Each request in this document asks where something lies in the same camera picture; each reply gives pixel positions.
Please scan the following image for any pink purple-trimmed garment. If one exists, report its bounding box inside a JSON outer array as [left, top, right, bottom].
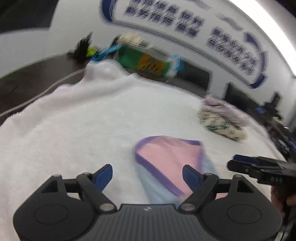
[[134, 136, 217, 206]]

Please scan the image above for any colourful zipper storage bag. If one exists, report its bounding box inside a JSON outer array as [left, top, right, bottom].
[[91, 44, 184, 79]]

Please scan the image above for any person's right hand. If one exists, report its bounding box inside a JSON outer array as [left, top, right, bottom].
[[270, 185, 296, 218]]

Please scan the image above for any dark desk with monitors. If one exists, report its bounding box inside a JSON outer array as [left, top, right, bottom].
[[254, 91, 295, 163]]

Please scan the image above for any white fluffy towel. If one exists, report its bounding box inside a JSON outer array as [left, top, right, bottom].
[[1, 60, 283, 240]]

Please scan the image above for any folded green floral garment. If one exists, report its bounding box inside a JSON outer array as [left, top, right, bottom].
[[197, 110, 247, 142]]

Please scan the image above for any folded purple floral garment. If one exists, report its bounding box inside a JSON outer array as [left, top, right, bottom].
[[201, 95, 250, 127]]

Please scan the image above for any black office chair right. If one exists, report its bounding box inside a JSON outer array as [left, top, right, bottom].
[[223, 82, 257, 113]]

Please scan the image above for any black office chair middle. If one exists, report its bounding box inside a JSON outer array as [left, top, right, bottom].
[[177, 60, 211, 90]]

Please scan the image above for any black office chair with cloth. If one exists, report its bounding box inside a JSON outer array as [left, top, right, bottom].
[[109, 35, 149, 54]]

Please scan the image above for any cream fluffy cloth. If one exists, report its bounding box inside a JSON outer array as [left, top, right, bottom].
[[116, 33, 146, 47]]

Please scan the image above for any white cable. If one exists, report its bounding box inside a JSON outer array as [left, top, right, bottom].
[[0, 68, 86, 119]]

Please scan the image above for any blue wall sign lettering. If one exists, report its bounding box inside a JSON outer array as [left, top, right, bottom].
[[100, 1, 268, 89]]

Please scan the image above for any black wall monitor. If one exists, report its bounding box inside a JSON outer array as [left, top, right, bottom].
[[1, 0, 58, 34]]

